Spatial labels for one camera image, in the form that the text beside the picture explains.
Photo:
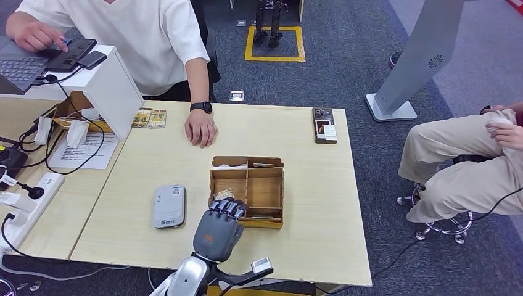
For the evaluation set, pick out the person's left hand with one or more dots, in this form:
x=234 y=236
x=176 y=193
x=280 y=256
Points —
x=201 y=128

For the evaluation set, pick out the person's right hand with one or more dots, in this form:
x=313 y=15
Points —
x=34 y=37

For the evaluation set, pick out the person's hand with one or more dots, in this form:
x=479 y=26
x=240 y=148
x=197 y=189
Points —
x=510 y=137
x=503 y=108

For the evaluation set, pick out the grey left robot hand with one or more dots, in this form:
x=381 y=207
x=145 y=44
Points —
x=216 y=237

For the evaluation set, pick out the white handheld object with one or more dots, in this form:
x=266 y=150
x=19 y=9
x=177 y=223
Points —
x=498 y=121

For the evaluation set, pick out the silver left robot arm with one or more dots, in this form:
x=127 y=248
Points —
x=190 y=275

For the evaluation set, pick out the person's left forearm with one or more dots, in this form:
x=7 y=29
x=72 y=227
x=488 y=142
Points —
x=198 y=81

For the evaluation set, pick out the yellow printed card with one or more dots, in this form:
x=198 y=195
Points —
x=142 y=118
x=157 y=119

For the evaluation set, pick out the grey card reader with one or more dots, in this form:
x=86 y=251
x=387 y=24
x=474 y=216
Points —
x=169 y=206

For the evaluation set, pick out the person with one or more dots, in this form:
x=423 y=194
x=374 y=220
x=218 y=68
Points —
x=122 y=36
x=453 y=143

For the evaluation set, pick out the dark card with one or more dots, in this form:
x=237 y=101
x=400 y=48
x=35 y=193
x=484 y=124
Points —
x=263 y=165

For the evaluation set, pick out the black wristband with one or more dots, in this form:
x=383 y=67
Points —
x=485 y=109

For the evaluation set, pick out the black wristwatch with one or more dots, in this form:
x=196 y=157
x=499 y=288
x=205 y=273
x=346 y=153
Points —
x=201 y=107

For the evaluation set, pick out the grey laptop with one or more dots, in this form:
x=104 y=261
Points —
x=20 y=67

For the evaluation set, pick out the large black smartphone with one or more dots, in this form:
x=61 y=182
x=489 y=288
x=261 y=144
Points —
x=75 y=55

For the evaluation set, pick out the white paper slips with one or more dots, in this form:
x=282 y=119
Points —
x=228 y=166

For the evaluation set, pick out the black office chair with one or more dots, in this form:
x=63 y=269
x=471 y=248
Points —
x=214 y=75

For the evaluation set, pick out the yellow board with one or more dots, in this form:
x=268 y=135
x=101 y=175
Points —
x=245 y=292

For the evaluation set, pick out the wooden compartment box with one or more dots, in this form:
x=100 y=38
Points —
x=263 y=192

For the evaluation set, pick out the open cardboard box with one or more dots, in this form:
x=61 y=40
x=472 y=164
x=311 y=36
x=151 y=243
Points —
x=67 y=108

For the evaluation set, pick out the white desk riser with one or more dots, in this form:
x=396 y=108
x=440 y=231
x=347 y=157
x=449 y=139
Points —
x=106 y=88

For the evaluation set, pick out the grey kiosk stand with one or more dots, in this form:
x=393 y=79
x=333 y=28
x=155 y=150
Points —
x=421 y=53

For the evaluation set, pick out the red object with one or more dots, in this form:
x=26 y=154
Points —
x=517 y=5

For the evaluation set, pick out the black robot legs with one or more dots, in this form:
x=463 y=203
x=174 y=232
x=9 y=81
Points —
x=261 y=36

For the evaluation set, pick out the chrome wheeled stool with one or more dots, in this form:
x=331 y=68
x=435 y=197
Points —
x=445 y=226

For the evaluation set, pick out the dark round base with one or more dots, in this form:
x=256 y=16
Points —
x=393 y=59

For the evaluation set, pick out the printed paper sheet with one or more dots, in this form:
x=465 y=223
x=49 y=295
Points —
x=81 y=155

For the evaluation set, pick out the brown smartphone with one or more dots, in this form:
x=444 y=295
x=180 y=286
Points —
x=325 y=126

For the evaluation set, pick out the black controller device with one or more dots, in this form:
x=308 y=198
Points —
x=12 y=161

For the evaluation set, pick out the white power strip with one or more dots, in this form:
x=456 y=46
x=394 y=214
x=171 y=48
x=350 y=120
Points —
x=47 y=190

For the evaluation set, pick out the black power plug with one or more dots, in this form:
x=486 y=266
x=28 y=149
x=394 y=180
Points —
x=36 y=192

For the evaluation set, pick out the white charger plug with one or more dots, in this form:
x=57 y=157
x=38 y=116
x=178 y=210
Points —
x=18 y=201

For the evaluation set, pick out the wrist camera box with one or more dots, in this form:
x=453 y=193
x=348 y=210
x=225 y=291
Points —
x=261 y=266

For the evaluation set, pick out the white table bracket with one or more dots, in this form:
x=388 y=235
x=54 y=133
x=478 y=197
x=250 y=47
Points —
x=282 y=281

